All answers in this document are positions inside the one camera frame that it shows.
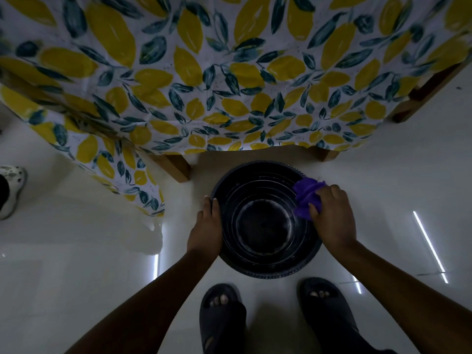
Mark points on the person's right hand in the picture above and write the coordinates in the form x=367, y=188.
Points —
x=334, y=221

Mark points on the person's left hand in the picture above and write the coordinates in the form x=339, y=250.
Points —
x=203, y=235

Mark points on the person's left fingers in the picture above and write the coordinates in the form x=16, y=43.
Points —
x=210, y=208

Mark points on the person's right thumb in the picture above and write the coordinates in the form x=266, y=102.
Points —
x=314, y=213

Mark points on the purple cleaning cloth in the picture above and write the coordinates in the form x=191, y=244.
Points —
x=306, y=199

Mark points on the black plastic bucket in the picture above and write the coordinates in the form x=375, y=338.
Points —
x=263, y=221

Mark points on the person's right forearm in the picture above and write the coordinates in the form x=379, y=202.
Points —
x=409, y=298

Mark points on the person's left forearm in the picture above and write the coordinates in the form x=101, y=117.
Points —
x=147, y=309

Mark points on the wooden table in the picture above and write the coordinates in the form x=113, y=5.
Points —
x=177, y=165

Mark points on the black right slipper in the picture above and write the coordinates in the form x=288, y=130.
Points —
x=332, y=317

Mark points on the black slipper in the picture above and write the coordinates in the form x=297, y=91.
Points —
x=332, y=317
x=221, y=324

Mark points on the black left slipper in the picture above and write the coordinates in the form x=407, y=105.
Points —
x=221, y=324

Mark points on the lemon print tablecloth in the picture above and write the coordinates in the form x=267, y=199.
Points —
x=206, y=69

